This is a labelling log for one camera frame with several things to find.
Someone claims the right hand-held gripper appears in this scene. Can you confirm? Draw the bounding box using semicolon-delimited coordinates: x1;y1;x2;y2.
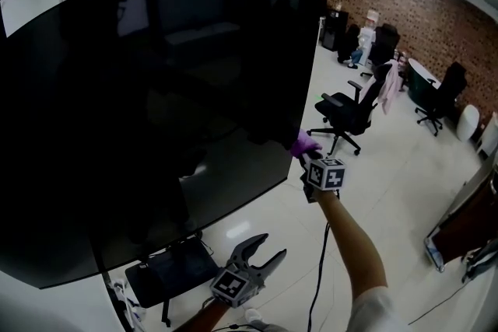
298;150;346;204

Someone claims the large black TV screen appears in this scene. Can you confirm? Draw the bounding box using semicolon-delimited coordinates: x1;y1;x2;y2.
0;0;326;291

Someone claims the black cabinet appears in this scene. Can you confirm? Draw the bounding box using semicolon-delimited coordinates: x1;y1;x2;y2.
320;9;349;51

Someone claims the round table with green base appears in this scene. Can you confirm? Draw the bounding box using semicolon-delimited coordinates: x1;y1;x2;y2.
405;58;444;107

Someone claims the pink garment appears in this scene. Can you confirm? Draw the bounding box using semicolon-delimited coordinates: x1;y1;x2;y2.
374;59;402;116

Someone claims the black television stand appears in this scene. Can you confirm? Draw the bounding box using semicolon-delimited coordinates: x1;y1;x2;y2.
99;231;219;328

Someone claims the white water dispenser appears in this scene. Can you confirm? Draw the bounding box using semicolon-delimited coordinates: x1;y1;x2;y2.
363;9;381;32

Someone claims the person's right forearm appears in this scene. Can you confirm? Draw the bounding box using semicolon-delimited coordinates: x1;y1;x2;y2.
312;188;390;301

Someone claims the person's left forearm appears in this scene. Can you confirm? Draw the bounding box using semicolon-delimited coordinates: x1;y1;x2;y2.
185;299;231;332

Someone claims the purple microfibre cloth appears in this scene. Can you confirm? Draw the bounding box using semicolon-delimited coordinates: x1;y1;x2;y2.
289;128;324;159

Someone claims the person's white shoe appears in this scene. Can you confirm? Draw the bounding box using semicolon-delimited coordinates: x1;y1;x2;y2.
244;307;268;324

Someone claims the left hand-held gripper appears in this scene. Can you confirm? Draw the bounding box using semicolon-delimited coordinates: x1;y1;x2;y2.
209;232;288;309

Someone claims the dark wooden desk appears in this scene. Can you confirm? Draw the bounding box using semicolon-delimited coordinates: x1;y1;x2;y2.
423;154;498;274

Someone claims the white bin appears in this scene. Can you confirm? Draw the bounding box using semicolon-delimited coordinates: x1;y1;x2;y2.
456;103;480;142

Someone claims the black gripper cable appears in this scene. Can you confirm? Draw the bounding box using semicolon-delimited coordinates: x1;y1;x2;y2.
308;220;331;332

